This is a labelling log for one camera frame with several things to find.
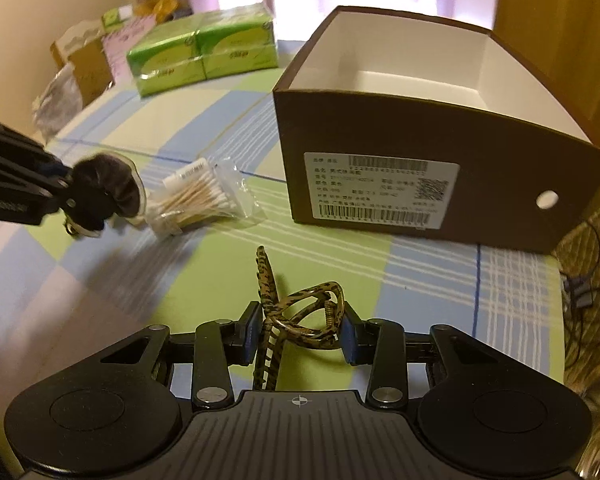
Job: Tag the plaid tablecloth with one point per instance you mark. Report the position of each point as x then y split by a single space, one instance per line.
155 270

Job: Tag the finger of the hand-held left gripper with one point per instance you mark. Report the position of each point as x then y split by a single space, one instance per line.
25 152
55 192

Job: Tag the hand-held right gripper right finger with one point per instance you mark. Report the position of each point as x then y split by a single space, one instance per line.
351 337

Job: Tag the brown cardboard shoe box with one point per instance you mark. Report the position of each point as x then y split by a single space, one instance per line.
405 150

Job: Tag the chair with quilted cover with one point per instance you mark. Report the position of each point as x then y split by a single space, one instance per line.
595 360

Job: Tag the bag of cotton swabs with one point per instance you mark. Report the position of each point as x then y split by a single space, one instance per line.
195 200

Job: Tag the wooden door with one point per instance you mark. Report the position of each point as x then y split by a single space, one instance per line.
555 20

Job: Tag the brown hair scrunchie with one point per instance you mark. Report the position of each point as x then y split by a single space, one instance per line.
105 190

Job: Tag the cardboard box with papers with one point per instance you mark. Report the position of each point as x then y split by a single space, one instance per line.
87 60

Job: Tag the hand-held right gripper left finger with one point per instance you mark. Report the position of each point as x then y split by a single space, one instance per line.
250 332

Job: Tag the clear plastic bag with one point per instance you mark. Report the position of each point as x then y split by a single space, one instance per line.
57 102

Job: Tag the green tissue multipack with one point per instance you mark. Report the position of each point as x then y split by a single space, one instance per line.
200 50

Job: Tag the leopard print hair claw clip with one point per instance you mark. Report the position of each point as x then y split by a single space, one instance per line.
275 310

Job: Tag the yellow plastic bag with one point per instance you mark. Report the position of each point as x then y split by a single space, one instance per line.
155 9

